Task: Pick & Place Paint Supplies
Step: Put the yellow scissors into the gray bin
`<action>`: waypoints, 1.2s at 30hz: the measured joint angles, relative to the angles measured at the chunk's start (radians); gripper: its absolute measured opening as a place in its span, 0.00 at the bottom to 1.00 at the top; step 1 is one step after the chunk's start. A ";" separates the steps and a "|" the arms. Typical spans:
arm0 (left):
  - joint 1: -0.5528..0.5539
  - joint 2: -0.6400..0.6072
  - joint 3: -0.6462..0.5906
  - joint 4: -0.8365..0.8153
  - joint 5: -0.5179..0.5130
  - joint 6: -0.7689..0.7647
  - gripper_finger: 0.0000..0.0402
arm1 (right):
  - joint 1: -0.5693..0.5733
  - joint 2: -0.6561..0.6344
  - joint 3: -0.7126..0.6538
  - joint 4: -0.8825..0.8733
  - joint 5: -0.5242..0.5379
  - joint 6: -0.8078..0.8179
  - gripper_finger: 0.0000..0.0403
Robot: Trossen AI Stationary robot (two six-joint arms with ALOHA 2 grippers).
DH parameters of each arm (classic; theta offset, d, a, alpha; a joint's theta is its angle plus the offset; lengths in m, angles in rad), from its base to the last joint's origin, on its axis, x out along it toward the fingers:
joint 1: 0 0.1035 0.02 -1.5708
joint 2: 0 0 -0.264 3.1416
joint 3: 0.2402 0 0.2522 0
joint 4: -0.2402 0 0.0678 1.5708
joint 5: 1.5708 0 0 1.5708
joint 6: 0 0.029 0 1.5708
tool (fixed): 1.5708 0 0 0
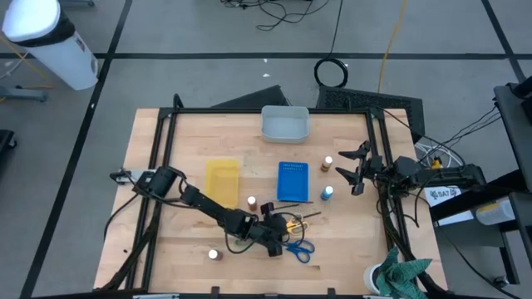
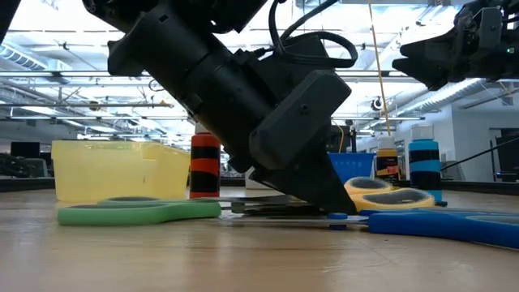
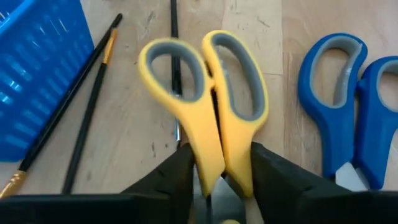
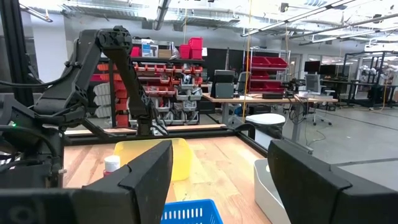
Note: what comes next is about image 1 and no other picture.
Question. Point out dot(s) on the white trash can black bag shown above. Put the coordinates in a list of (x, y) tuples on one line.
[(50, 45)]

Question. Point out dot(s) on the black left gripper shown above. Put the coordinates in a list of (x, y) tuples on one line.
[(268, 230)]

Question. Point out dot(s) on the plain dark panel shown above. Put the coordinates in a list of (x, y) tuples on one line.
[(253, 99)]

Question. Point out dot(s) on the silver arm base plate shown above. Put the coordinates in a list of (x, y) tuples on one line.
[(135, 176)]

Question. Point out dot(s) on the green plant in white pot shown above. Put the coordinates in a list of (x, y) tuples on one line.
[(397, 276)]

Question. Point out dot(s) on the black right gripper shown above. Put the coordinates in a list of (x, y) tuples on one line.
[(376, 170)]

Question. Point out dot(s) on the white printed label sheet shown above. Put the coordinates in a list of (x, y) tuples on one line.
[(442, 195)]

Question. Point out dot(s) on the blue paint bottle white cap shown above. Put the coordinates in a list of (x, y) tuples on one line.
[(326, 193)]

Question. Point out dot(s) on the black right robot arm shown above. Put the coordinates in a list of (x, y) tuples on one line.
[(440, 176)]

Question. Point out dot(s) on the black perforated panel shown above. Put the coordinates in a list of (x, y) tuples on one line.
[(365, 104)]

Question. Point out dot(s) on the grey metal strip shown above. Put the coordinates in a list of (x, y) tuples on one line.
[(156, 296), (370, 297)]

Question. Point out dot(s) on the brown paint bottle white cap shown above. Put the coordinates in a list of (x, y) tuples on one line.
[(214, 255)]

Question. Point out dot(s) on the yellow plastic tray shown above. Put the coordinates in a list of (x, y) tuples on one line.
[(222, 182)]

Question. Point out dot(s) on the grey plastic bin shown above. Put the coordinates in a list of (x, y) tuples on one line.
[(284, 124)]

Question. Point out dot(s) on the blue plastic tray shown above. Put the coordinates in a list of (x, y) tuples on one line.
[(293, 184)]

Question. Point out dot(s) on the black equipment base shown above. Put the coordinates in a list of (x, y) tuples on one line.
[(5, 143)]

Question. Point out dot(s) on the black metal table frame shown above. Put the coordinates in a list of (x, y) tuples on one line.
[(208, 111)]

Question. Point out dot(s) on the ochre paint bottle white cap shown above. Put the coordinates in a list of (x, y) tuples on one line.
[(326, 163)]

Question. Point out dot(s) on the red paint bottle white cap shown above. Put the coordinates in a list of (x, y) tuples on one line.
[(252, 203)]

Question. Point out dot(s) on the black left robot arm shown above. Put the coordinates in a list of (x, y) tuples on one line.
[(208, 205)]

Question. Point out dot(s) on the grey stand base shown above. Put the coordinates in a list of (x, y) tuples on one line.
[(25, 94)]

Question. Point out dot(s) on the thin dark paintbrush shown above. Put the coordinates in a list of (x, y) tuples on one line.
[(287, 206), (311, 215)]

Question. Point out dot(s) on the black table edge clamp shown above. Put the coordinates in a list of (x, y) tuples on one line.
[(331, 292), (215, 292)]

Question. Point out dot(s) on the grey stand foot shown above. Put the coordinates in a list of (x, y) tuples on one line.
[(79, 2)]

